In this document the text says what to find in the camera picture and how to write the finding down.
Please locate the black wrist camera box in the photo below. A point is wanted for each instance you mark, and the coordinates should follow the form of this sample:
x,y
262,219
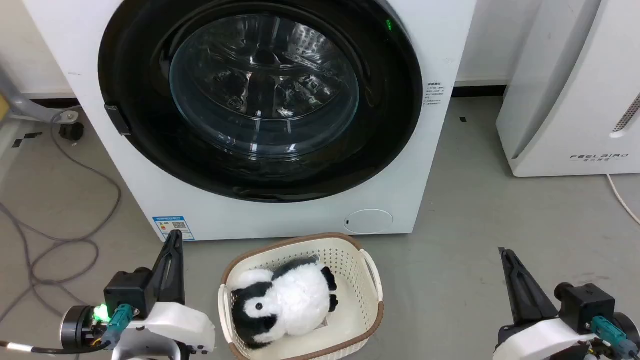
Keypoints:
x,y
127,292
585,305

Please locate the round white drain filter cover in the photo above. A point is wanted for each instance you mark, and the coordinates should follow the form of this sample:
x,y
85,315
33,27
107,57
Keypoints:
x,y
368,221

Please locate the grey stand leg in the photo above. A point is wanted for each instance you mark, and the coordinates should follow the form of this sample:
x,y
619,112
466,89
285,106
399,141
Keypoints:
x,y
25,102

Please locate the white Feelbird air purifier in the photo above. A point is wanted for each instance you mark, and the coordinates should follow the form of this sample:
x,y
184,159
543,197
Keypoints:
x,y
565,100

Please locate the black and white penguin plush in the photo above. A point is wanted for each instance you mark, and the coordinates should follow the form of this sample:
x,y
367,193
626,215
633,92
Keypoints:
x,y
295,300

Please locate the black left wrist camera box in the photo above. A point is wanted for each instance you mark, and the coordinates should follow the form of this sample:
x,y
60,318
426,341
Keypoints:
x,y
127,292

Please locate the white front-load washing machine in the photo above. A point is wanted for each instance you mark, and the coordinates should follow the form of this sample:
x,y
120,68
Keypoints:
x,y
440,40

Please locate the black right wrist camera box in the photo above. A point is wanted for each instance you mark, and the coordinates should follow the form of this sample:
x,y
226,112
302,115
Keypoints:
x,y
585,305

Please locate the blue energy label sticker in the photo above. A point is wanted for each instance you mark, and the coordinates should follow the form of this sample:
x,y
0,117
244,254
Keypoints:
x,y
173,227

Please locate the cream laundry basket brown rim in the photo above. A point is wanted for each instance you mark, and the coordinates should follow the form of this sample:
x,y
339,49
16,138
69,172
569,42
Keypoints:
x,y
350,260

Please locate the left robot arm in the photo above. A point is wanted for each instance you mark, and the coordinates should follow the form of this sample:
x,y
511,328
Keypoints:
x,y
77,327

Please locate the black caster wheel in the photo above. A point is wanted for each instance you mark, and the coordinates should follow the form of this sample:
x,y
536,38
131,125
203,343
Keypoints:
x,y
71,131

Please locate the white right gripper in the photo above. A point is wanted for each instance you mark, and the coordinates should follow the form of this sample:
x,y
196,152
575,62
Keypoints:
x,y
545,340

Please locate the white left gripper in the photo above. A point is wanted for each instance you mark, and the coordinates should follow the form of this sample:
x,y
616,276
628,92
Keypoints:
x,y
175,325

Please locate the black round glass washer door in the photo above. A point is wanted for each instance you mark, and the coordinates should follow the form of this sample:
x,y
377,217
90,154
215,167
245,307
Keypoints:
x,y
265,95

